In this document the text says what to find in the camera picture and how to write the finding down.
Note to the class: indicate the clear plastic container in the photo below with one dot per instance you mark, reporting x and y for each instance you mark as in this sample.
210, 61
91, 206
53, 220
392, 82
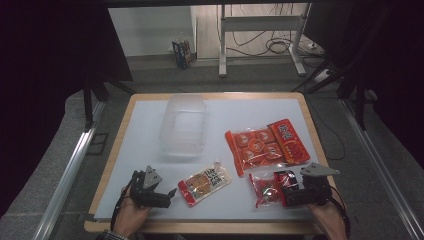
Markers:
183, 125

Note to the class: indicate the white power strip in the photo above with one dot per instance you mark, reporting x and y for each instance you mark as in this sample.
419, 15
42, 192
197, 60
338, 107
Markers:
321, 76

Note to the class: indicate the large red snack packet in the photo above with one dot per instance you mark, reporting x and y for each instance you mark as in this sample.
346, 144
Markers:
263, 146

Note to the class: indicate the person's left hand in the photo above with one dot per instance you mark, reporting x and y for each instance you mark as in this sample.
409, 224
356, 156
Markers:
128, 216

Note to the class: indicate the dark curtain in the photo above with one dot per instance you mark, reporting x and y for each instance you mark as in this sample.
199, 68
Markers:
393, 66
43, 83

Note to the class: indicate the blue carton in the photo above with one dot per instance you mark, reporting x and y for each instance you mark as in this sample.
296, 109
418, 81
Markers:
182, 53

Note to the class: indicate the clear packet with brown snack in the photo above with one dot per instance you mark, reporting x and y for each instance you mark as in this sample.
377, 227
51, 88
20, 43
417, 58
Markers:
203, 185

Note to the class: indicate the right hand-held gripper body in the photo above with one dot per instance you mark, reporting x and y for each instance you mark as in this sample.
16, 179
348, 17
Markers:
316, 190

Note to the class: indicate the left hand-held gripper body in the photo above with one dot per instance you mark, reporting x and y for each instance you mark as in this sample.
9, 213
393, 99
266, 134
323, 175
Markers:
145, 195

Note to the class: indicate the small red snack packet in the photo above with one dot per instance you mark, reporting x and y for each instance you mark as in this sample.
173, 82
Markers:
266, 191

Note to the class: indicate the black tripod stand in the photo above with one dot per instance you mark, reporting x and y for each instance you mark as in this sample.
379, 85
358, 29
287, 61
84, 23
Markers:
360, 106
88, 106

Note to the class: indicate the aluminium rail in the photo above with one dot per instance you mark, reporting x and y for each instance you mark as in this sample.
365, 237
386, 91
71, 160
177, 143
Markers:
66, 180
383, 173

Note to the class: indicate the black floor socket plate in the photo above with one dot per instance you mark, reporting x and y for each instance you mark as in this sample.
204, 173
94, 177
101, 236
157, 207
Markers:
97, 144

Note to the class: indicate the white metal stand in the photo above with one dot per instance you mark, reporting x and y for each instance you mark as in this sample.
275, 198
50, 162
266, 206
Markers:
260, 23

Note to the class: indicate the person's right hand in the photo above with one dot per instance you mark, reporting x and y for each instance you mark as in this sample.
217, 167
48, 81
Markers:
330, 221

